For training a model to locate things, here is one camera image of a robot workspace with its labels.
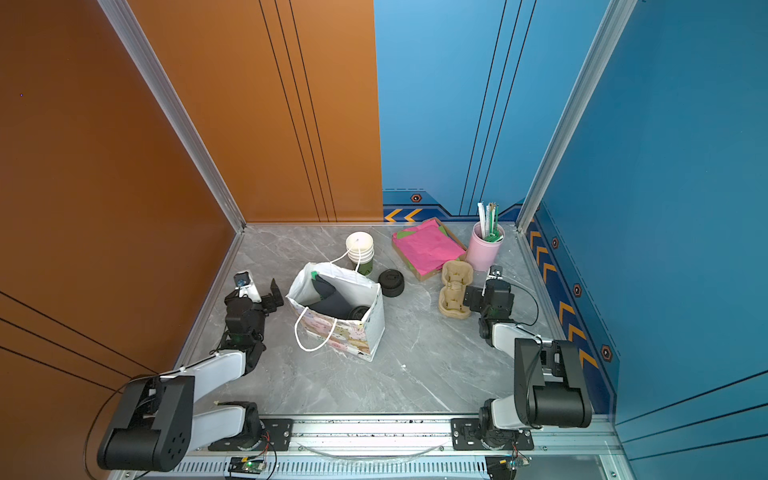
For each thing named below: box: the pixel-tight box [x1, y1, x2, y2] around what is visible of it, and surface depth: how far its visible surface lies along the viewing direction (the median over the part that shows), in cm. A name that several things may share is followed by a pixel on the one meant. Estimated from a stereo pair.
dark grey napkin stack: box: [303, 275, 351, 318], surface depth 78 cm
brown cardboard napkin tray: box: [391, 217, 468, 281], surface depth 110 cm
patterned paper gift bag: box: [286, 262, 385, 362], surface depth 78 cm
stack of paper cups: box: [346, 232, 375, 277], surface depth 96 cm
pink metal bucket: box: [467, 221, 506, 271], surface depth 104 cm
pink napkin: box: [392, 219, 466, 276], surface depth 109 cm
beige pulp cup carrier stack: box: [439, 260, 474, 319], surface depth 98 cm
